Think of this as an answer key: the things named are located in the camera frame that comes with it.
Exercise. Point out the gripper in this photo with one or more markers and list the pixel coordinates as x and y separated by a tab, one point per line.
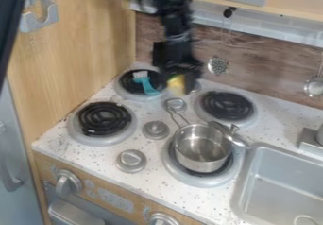
176	54

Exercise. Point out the yellow toy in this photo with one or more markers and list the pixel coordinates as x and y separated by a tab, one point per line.
175	83

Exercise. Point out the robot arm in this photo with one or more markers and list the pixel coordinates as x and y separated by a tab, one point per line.
172	11

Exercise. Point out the silver skimmer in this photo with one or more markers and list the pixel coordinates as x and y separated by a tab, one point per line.
218	65

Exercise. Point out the teal brush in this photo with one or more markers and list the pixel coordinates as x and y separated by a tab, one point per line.
146	83

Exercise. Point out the silver pot lid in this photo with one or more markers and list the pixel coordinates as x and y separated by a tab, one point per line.
230	135

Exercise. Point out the silver pot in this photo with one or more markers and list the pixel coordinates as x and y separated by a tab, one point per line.
201	148

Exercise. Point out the toy stove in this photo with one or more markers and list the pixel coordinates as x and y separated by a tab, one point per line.
105	121

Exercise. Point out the silver ladle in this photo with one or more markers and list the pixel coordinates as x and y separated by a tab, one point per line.
314	86

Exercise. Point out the tap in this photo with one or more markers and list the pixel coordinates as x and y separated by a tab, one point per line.
311	139

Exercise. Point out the toy sink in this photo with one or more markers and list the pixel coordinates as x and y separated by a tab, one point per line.
281	187

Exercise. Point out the grey toy fridge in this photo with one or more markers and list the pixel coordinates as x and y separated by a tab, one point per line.
12	172

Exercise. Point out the grey wall hook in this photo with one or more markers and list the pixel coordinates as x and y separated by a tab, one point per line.
40	14

